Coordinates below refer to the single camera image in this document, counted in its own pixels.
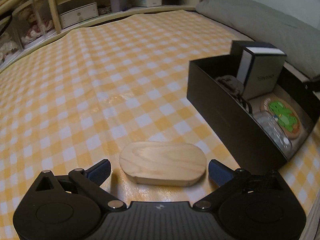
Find grey pillow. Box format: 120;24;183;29
194;0;320;79

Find white mini drawer box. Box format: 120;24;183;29
57;2;99;29

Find oval wooden block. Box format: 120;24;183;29
119;141;207;187

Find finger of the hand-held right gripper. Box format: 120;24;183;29
303;76;320;93

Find yellow checkered tablecloth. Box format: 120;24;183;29
0;9;320;240

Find small patterned trinkets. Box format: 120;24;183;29
97;4;112;15

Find green frog wooden coaster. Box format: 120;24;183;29
259;98;301;140

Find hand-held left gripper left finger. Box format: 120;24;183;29
32;159;127;212

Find black storage box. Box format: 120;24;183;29
187;40;320;167

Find clear plastic packet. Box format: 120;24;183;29
253;112;293;157

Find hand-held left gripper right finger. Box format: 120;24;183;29
192;159;287;212

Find small black white box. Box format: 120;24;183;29
230;40;287;100

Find clear doll display case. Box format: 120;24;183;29
0;16;22;66
12;0;55;49

